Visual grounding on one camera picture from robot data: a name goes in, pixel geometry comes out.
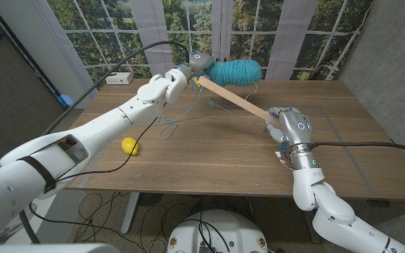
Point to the white power strip box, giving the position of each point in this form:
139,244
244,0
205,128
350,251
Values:
118,78

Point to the wooden clip hanger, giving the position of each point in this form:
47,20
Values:
234,99

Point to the colourful printed floor mat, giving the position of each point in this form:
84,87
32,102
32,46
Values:
16,225

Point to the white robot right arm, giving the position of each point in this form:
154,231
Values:
332,211

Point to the dark round floor object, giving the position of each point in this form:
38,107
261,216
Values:
151,199

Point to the printed window forest backdrop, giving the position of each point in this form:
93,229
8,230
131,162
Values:
294,35

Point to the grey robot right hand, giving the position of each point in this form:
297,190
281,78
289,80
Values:
295,126

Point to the blue plastic floor object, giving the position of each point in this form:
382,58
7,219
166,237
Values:
65,100

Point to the grey table leg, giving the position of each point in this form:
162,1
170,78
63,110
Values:
130,211

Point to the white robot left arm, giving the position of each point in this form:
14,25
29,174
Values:
100,126

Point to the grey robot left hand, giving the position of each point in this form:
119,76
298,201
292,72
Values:
200,61

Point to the teal yarn skein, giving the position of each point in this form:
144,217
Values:
237,72

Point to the yellow toy lemon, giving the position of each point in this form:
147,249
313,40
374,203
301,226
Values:
130,146

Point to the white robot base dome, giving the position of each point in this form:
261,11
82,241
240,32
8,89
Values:
220,232

